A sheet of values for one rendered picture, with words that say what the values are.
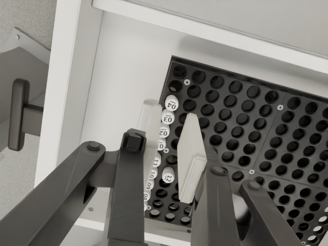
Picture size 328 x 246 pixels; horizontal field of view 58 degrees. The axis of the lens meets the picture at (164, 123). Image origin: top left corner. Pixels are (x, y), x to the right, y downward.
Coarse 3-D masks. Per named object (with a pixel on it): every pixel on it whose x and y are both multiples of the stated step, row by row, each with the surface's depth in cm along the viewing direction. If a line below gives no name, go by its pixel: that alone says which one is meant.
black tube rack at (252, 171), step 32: (192, 64) 30; (160, 96) 32; (192, 96) 28; (224, 96) 28; (256, 96) 28; (288, 96) 28; (320, 96) 31; (224, 128) 30; (256, 128) 29; (288, 128) 29; (320, 128) 33; (224, 160) 31; (256, 160) 30; (288, 160) 31; (320, 160) 30; (160, 192) 36; (288, 192) 32; (320, 192) 36; (320, 224) 33
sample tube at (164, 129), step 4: (164, 124) 28; (168, 124) 29; (160, 128) 28; (164, 128) 28; (168, 128) 28; (160, 132) 28; (164, 132) 28; (168, 132) 28; (160, 136) 28; (164, 136) 28
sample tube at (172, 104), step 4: (172, 88) 30; (168, 96) 28; (172, 96) 28; (168, 100) 27; (172, 100) 27; (176, 100) 27; (168, 104) 27; (172, 104) 27; (176, 104) 27; (168, 108) 27; (172, 108) 27; (176, 108) 27
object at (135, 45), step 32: (96, 0) 25; (128, 0) 27; (128, 32) 32; (160, 32) 32; (192, 32) 26; (224, 32) 26; (96, 64) 33; (128, 64) 33; (160, 64) 33; (224, 64) 33; (256, 64) 33; (288, 64) 33; (320, 64) 27; (96, 96) 35; (128, 96) 35; (96, 128) 36; (128, 128) 36; (96, 192) 39; (96, 224) 34; (160, 224) 37
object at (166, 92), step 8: (176, 64) 27; (184, 64) 27; (168, 80) 27; (176, 80) 27; (184, 80) 27; (168, 88) 28; (184, 88) 28; (176, 96) 28; (160, 104) 28; (176, 112) 29; (168, 136) 29; (160, 152) 30; (160, 168) 31; (152, 192) 32; (144, 216) 33
